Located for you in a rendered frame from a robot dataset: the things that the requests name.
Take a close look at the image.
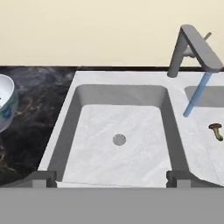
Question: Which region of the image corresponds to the blue water stream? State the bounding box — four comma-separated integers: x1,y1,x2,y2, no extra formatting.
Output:
182,72,214,118

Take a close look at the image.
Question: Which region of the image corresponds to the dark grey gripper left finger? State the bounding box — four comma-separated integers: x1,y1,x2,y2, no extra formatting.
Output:
3,170,58,189

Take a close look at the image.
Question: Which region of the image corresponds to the white marble double sink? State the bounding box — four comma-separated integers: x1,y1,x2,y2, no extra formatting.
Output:
38,70,224,189

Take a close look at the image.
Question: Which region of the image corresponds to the grey sink faucet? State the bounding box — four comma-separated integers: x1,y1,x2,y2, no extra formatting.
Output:
167,24,224,79

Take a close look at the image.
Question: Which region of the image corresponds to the brown mushroom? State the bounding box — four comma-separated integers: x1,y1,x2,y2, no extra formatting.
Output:
208,122,224,142

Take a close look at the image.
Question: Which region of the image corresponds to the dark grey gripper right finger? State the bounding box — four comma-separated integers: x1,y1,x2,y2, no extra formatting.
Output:
165,170,223,189

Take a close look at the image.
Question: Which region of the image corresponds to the white and blue bowl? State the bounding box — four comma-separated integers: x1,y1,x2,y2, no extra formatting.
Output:
0,73,19,134

